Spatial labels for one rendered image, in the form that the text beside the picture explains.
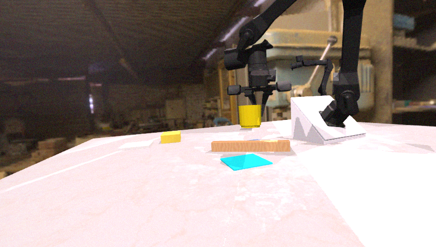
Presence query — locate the yellow block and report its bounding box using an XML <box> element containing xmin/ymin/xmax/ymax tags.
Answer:
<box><xmin>160</xmin><ymin>131</ymin><xmax>181</xmax><ymax>144</ymax></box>

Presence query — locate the yellow cup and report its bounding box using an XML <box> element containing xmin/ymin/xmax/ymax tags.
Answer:
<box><xmin>239</xmin><ymin>105</ymin><xmax>261</xmax><ymax>128</ymax></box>

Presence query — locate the orange flat bar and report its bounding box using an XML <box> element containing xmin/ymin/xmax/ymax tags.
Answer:
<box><xmin>211</xmin><ymin>140</ymin><xmax>290</xmax><ymax>152</ymax></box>

